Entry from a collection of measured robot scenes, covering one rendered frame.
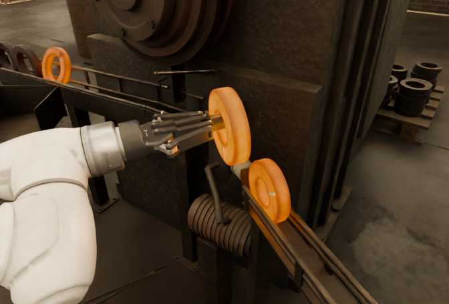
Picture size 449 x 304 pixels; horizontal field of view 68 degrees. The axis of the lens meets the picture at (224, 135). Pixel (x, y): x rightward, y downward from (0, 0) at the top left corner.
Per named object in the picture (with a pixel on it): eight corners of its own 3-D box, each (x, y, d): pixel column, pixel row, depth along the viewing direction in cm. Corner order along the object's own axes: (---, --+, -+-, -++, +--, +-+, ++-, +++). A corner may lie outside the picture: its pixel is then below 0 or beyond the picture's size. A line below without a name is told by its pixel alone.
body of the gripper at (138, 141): (123, 148, 65) (169, 137, 67) (128, 174, 58) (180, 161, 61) (114, 115, 61) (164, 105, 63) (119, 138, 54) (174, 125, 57)
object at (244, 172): (265, 196, 92) (266, 162, 87) (266, 197, 91) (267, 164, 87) (240, 202, 90) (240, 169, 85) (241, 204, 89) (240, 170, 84)
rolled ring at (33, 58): (26, 45, 149) (33, 43, 151) (7, 45, 159) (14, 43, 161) (42, 84, 157) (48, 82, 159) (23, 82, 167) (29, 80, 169)
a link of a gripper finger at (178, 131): (152, 128, 60) (154, 132, 59) (211, 115, 63) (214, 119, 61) (156, 146, 62) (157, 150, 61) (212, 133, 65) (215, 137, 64)
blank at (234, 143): (220, 77, 69) (204, 79, 69) (250, 101, 56) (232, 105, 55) (225, 141, 77) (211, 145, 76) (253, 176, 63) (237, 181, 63)
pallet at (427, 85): (265, 99, 282) (269, 48, 259) (306, 71, 338) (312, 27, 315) (421, 145, 222) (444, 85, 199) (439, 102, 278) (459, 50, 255)
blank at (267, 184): (267, 216, 87) (256, 220, 86) (254, 158, 88) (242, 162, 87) (298, 225, 73) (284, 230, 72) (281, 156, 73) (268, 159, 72)
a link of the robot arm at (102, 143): (96, 188, 57) (131, 178, 58) (81, 143, 52) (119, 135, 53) (93, 158, 64) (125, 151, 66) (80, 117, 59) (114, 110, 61)
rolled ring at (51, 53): (42, 45, 152) (49, 45, 155) (40, 85, 155) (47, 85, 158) (65, 48, 143) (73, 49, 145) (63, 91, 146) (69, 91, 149)
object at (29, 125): (44, 218, 167) (-10, 85, 129) (97, 217, 168) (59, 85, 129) (24, 251, 150) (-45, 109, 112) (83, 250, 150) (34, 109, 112)
